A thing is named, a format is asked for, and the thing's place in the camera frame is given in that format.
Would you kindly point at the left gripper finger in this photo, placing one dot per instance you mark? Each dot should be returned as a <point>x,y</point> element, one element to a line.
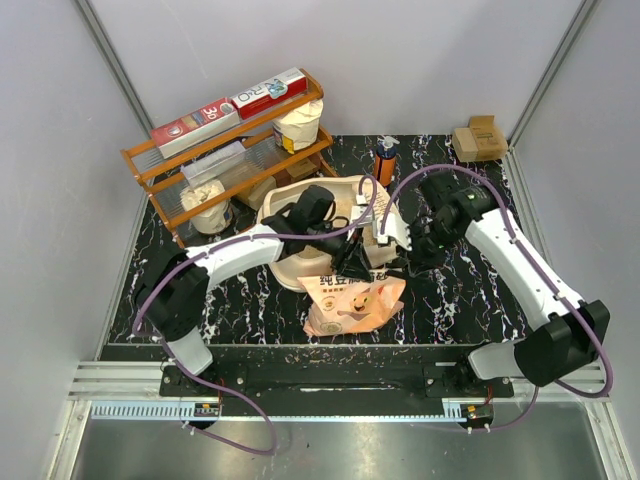
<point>358,267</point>
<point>343,253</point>

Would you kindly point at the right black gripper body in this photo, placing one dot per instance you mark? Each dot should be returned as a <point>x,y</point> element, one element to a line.
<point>428,244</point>

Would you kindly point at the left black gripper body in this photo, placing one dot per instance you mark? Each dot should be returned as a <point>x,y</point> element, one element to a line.
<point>335,244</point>

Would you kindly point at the pink cat litter bag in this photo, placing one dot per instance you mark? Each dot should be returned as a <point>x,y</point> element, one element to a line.
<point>342,305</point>

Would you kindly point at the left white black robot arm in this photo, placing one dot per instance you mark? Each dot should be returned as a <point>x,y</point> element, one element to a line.
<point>175,287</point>

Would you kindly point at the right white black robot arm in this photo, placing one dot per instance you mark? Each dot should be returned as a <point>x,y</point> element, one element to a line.
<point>567,332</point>

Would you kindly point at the beige plastic litter box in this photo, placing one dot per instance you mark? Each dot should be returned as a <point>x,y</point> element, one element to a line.
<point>313,262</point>

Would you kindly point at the brown box under shelf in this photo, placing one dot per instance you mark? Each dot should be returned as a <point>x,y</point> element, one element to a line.
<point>254,196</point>

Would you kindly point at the brown cardboard box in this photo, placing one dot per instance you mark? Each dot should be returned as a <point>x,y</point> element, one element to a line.
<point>482,140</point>

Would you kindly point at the clear plastic box on shelf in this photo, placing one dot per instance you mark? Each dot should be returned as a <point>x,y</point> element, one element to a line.
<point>214,165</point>

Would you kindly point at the red white box right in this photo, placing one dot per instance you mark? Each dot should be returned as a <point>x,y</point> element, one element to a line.
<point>269,93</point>

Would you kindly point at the red white box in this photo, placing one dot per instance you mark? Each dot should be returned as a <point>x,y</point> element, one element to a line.
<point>269,93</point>
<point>195,127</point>

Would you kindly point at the red white box left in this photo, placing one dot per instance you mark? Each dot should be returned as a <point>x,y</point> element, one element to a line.
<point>195,127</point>

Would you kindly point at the orange pump bottle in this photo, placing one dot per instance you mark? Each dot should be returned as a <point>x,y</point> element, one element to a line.
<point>385,159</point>

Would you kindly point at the white paper bag upper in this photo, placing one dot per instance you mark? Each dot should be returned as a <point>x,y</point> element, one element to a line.
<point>298,129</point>

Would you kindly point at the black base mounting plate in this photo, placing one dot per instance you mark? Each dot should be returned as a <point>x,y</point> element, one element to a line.
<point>347,381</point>

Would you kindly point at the orange wooden shelf rack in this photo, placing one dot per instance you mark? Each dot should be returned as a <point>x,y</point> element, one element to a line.
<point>206,209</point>

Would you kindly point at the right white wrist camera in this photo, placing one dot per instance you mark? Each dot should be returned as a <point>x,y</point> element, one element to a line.
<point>392,228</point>

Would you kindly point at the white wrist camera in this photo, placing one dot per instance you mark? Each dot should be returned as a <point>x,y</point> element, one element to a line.
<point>392,228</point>
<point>362,212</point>

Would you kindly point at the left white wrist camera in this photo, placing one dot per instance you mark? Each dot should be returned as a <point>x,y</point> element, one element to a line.
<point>362,212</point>

